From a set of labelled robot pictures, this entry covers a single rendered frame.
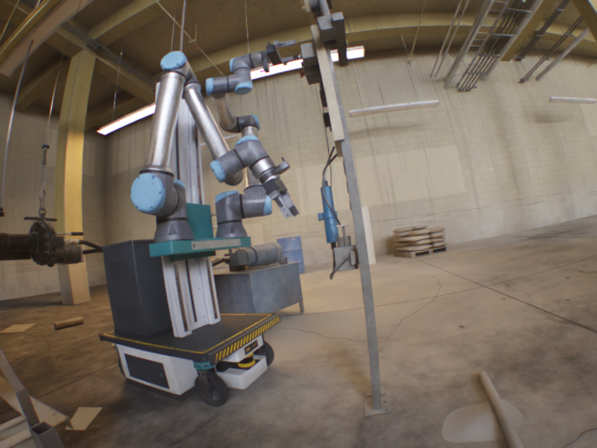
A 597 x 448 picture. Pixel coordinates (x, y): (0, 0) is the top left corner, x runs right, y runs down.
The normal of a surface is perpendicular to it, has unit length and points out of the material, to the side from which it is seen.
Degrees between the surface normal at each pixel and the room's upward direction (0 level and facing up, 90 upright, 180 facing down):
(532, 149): 90
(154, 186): 95
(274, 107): 90
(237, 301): 90
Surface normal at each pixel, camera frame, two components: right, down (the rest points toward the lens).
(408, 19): -0.19, -0.04
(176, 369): 0.92, -0.15
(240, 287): -0.58, 0.03
